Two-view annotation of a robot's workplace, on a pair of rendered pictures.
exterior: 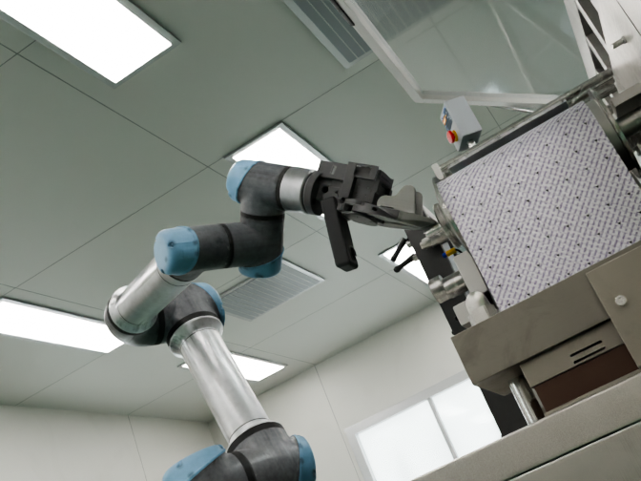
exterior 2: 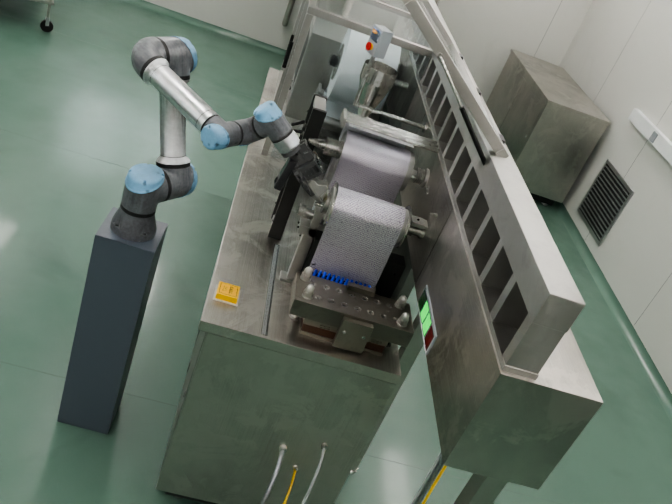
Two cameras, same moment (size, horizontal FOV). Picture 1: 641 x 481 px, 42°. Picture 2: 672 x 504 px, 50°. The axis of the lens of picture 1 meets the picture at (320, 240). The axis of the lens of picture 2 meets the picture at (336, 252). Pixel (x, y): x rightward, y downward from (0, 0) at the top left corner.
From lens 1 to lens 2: 1.79 m
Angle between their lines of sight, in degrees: 60
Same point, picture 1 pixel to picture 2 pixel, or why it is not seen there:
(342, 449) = not seen: outside the picture
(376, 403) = not seen: outside the picture
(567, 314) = (329, 319)
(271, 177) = (279, 134)
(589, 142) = (390, 237)
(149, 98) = not seen: outside the picture
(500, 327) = (310, 308)
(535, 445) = (291, 351)
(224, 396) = (173, 136)
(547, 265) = (340, 257)
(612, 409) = (316, 357)
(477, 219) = (335, 225)
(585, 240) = (357, 260)
